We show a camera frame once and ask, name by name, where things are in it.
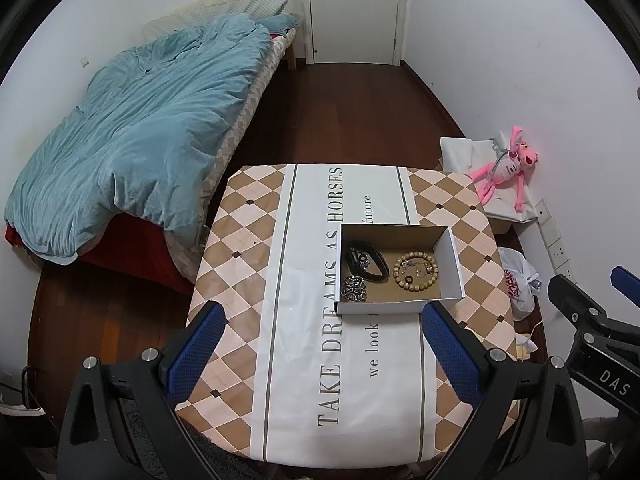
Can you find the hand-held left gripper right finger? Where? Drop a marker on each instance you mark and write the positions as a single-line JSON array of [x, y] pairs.
[[452, 350]]

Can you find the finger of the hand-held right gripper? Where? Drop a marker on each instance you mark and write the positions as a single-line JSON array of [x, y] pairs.
[[627, 285], [575, 302]]

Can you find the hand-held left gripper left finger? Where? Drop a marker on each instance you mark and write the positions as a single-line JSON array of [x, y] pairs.
[[192, 355]]

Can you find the white cardboard box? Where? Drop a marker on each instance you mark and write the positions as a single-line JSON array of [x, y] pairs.
[[400, 305]]

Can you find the small silver rings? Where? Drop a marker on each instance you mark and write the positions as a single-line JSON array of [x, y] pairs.
[[422, 267]]

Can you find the white plastic bag red print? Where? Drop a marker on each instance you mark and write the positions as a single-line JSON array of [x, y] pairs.
[[520, 285]]

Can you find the red bed sheet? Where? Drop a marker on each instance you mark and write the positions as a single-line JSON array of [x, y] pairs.
[[135, 255]]

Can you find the checkered printed tablecloth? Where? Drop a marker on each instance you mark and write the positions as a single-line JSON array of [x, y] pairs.
[[310, 340]]

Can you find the pink plush toy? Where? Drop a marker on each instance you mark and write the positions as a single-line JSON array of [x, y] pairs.
[[505, 167]]

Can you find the white folded bag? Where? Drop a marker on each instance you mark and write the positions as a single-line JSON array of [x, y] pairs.
[[462, 152]]

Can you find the blue duvet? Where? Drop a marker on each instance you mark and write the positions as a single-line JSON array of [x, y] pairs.
[[135, 145]]

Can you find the patterned bed mattress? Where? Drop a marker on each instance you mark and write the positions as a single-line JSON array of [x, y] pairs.
[[250, 100]]

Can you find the white door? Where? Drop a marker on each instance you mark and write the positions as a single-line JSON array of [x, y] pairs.
[[355, 10]]

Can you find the row of white wall sockets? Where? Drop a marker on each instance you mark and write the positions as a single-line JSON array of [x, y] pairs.
[[555, 245]]

